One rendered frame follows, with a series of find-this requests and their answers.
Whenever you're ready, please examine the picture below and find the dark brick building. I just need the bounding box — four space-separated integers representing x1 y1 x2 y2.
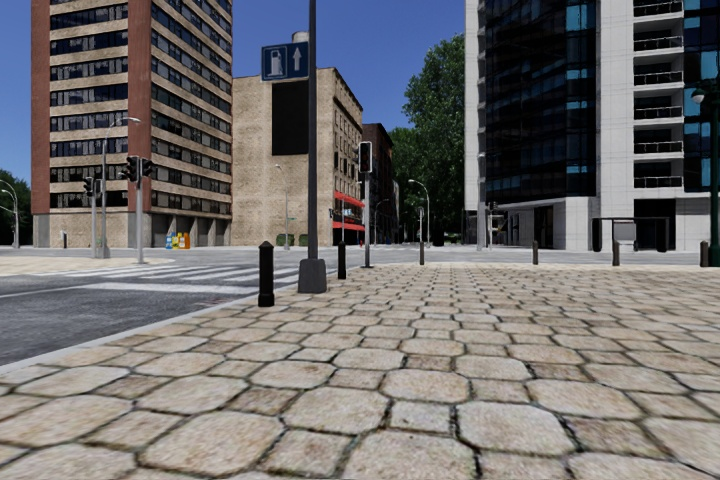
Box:
361 122 401 245

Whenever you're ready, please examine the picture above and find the grey street lamp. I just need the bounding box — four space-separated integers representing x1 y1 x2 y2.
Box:
372 198 391 247
407 178 432 247
475 152 487 253
97 116 142 260
0 177 21 250

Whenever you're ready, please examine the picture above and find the traffic light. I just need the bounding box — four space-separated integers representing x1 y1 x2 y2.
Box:
484 200 505 251
82 175 102 259
119 155 156 265
357 140 374 269

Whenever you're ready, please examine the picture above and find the green street lamp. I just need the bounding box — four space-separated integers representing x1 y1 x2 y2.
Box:
689 59 720 268

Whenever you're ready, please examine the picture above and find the glass tower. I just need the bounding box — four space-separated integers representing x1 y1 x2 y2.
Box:
463 0 720 253

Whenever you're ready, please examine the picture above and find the red brick building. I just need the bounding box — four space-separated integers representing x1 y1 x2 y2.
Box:
30 0 234 250

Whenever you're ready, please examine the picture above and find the tan brick building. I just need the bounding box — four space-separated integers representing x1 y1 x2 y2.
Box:
230 31 365 248

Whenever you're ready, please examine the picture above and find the black bus shelter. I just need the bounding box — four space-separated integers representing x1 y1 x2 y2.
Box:
591 216 671 254

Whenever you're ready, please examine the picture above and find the sign on a post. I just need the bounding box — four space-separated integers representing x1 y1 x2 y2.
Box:
260 0 329 295

